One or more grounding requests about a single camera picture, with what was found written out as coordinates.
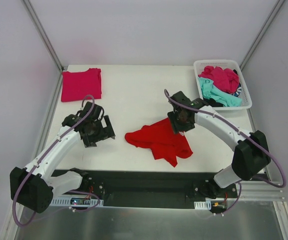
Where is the aluminium rail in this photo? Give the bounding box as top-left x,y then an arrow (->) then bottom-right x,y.
236,181 -> 286,202

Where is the white plastic basket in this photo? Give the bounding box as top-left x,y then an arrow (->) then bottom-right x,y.
193,59 -> 252,111

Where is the teal t shirt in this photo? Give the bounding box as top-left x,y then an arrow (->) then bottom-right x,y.
198,77 -> 242,107

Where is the left aluminium frame post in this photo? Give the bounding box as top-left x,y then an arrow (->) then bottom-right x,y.
21,0 -> 66,73

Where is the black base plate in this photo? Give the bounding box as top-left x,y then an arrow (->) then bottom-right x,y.
51,169 -> 238,210

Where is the black garment in basket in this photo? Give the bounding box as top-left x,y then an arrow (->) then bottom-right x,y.
204,98 -> 224,108

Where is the red t shirt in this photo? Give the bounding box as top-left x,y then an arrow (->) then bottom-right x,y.
125,118 -> 193,167

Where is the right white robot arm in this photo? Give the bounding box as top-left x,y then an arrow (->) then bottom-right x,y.
164,91 -> 270,199

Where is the right white cable duct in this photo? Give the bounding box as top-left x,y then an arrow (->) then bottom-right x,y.
194,200 -> 211,211

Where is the folded magenta t shirt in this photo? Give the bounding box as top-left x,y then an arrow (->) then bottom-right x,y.
61,68 -> 102,103

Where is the striped garment in basket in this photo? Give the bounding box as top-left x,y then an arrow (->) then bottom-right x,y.
232,84 -> 242,97

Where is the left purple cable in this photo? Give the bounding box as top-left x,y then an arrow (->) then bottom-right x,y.
12,94 -> 102,228

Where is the aluminium frame post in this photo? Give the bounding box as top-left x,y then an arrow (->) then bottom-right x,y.
240,0 -> 287,70
21,0 -> 66,73

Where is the white cable duct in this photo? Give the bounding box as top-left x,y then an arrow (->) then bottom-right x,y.
194,200 -> 211,211
50,196 -> 104,208

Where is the crumpled magenta t shirt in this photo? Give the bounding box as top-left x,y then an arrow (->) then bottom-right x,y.
198,65 -> 240,94

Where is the right aluminium frame post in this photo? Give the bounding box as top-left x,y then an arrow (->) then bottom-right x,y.
240,0 -> 287,70

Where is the left white cable duct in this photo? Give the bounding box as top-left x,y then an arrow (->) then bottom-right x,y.
50,196 -> 104,208

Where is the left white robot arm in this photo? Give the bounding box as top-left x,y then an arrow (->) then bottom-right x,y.
10,102 -> 115,214

